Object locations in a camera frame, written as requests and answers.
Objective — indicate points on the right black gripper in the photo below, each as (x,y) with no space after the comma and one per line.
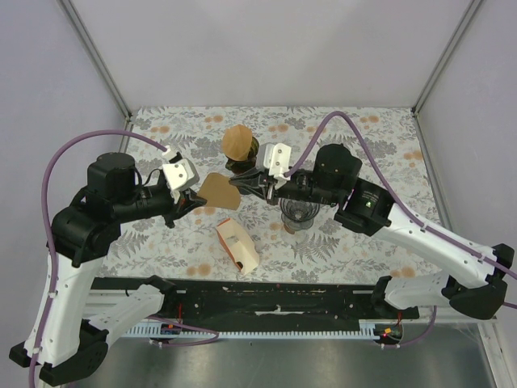
(270,189)

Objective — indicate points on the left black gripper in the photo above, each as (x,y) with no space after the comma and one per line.
(182,203)

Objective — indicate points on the red grey coffee server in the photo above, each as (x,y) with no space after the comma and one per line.
(247,183)

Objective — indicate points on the olive green dripper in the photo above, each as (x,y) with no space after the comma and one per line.
(244,163)

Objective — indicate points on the brown paper coffee filter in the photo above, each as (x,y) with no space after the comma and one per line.
(236,142)

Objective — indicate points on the grey clear dripper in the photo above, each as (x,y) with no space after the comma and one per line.
(298,213)

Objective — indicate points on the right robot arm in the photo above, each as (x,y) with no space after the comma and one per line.
(471,276)

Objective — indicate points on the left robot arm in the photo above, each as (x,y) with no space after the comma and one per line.
(71,347)

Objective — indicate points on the floral table mat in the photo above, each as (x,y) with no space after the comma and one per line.
(325,253)

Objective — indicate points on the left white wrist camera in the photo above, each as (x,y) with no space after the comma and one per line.
(180,173)

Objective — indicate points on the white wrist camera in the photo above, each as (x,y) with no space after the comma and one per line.
(274,158)
(180,173)

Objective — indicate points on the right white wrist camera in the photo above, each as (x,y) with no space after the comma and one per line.
(274,158)

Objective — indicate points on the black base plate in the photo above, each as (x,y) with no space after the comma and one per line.
(227,305)

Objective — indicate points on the white slotted cable duct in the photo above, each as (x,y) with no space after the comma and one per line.
(159,331)

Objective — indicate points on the left aluminium frame post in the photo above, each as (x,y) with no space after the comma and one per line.
(76,22)

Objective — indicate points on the aluminium frame post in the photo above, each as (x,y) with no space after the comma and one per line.
(76,22)
(460,31)

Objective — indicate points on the right aluminium frame post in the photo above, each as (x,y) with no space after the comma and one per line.
(460,31)

